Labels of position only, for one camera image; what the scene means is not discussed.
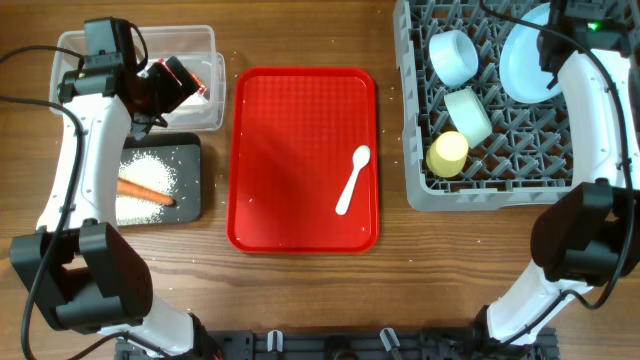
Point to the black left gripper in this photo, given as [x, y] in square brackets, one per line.
[143, 121]

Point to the red snack wrapper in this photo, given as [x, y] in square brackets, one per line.
[202, 88]

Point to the light blue plate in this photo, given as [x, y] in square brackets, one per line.
[520, 73]

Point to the white rice pile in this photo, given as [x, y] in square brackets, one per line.
[150, 171]

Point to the light blue bowl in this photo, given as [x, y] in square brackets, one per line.
[453, 57]

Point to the orange carrot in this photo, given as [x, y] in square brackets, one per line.
[127, 188]

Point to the green bowl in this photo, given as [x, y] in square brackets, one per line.
[468, 116]

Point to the yellow plastic cup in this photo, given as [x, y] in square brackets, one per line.
[447, 155]

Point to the white plastic spoon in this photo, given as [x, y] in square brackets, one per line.
[361, 157]

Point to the white napkin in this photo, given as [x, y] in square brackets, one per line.
[192, 104]

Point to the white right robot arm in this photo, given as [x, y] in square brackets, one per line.
[590, 237]

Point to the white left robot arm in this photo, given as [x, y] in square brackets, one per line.
[79, 272]

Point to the black waste tray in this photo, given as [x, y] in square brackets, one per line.
[182, 152]

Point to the grey dishwasher rack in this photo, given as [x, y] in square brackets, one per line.
[527, 158]

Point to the clear plastic bin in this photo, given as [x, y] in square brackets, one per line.
[200, 60]

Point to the red plastic tray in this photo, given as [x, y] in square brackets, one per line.
[294, 134]

